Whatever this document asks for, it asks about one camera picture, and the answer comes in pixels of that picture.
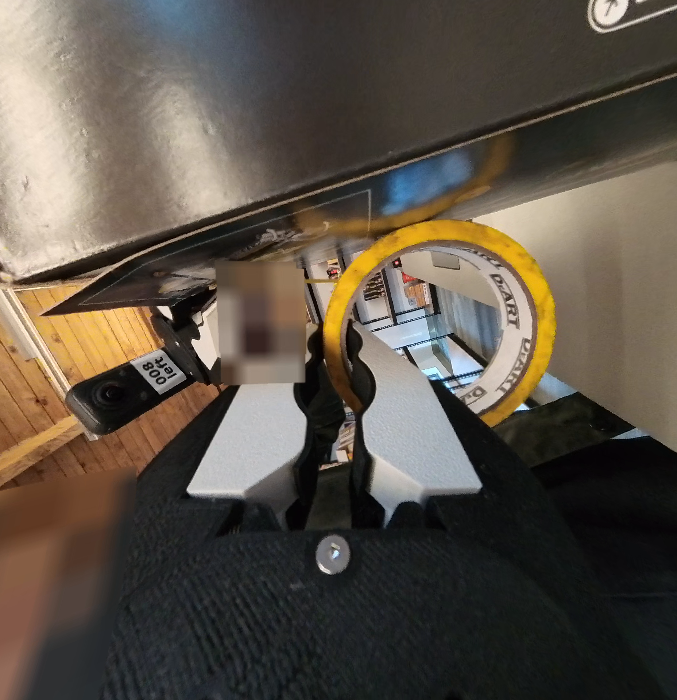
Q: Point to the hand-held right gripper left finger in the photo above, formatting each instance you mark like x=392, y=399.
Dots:
x=245, y=448

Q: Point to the person's black jacket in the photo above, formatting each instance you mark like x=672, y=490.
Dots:
x=617, y=519

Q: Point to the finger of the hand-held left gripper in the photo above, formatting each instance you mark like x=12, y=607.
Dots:
x=209, y=339

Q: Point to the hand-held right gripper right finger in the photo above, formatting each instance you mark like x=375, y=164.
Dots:
x=420, y=437

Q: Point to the yellow tape roll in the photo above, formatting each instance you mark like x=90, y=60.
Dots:
x=426, y=232

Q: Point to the blue plane lego box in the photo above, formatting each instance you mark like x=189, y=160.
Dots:
x=262, y=109

